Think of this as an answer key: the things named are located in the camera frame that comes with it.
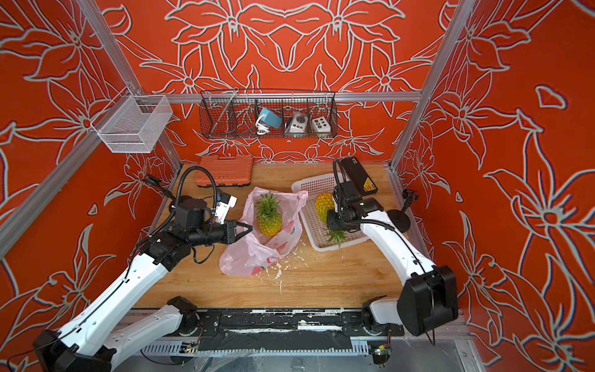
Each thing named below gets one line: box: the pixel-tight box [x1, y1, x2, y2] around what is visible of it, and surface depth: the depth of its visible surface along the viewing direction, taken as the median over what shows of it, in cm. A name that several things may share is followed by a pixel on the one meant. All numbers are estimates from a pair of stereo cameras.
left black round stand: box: [142, 173, 177, 201], surface depth 84 cm
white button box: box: [311, 116, 331, 138], surface depth 97 cm
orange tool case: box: [195, 154, 255, 188], surface depth 119 cm
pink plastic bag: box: [219, 186, 309, 276], surface depth 84 cm
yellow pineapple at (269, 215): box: [255, 190, 283, 238], surface depth 84 cm
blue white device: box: [255, 107, 283, 136], surface depth 86 cm
